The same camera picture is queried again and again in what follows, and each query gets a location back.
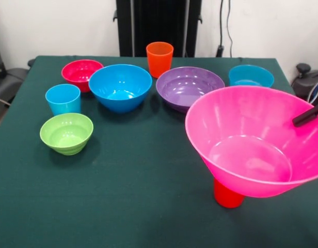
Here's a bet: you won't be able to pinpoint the large blue bowl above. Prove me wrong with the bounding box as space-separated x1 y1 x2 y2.
88 64 153 114

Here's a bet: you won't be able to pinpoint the large pink bowl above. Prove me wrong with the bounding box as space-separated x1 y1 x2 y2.
184 85 318 199

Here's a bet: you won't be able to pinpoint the black cable with plug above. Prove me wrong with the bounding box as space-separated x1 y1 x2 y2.
215 0 225 58

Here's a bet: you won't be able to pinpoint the purple bowl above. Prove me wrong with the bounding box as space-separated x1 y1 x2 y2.
155 66 226 114

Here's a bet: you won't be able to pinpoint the orange cup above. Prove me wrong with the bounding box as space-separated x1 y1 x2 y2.
145 41 174 79

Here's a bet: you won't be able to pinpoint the blue cup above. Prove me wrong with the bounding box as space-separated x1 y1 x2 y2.
45 83 82 116

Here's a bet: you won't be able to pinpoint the black equipment base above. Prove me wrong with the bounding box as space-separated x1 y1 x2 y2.
291 63 318 99
0 67 28 100

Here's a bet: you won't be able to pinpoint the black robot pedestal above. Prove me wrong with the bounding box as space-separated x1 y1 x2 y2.
113 0 203 57

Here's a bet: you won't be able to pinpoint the small blue bowl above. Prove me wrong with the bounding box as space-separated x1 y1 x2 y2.
228 64 275 88

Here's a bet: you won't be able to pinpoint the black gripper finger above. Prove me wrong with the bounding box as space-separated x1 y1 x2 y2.
292 103 318 128

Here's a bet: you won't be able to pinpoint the red cup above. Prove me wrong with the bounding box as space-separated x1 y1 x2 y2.
213 178 245 209

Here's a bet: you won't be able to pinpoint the dark green tablecloth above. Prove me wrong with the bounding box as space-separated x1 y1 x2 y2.
0 55 318 248

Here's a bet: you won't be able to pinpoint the blue and white cables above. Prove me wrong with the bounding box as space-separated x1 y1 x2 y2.
307 79 318 104

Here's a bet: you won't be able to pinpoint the small pinkish red bowl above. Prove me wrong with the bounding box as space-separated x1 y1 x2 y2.
61 59 104 93

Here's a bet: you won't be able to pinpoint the small green bowl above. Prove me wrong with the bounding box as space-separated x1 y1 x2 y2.
39 113 94 156

